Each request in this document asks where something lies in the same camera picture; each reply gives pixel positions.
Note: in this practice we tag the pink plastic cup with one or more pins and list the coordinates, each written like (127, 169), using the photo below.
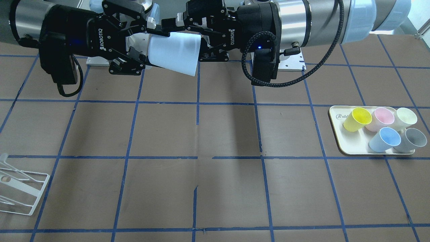
(381, 117)

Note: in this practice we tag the yellow plastic cup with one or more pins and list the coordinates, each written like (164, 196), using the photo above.
(357, 119)

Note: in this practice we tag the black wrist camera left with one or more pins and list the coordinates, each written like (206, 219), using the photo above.
(263, 79)

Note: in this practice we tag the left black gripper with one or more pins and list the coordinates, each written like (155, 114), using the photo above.
(250, 23)

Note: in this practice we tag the white wire cup rack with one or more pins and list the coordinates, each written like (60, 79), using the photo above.
(21, 191)

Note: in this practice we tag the blue cup on tray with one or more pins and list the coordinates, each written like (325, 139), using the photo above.
(386, 138)

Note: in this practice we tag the light blue plastic cup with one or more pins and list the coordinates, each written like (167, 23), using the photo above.
(179, 52)

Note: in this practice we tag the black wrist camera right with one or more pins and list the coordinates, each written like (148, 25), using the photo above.
(64, 70)

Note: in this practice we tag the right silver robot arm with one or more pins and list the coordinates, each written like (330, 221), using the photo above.
(21, 22)

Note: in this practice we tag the beige serving tray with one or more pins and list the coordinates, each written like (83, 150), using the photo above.
(354, 143)

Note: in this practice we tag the cream plastic cup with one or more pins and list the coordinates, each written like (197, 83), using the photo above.
(404, 118)

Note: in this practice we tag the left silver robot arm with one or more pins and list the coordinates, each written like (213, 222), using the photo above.
(294, 23)

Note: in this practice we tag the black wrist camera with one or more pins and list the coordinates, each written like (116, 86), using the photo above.
(263, 79)
(64, 70)

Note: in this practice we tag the grey plastic cup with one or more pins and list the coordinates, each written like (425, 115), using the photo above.
(411, 139)

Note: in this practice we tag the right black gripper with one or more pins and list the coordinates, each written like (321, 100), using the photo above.
(84, 35)

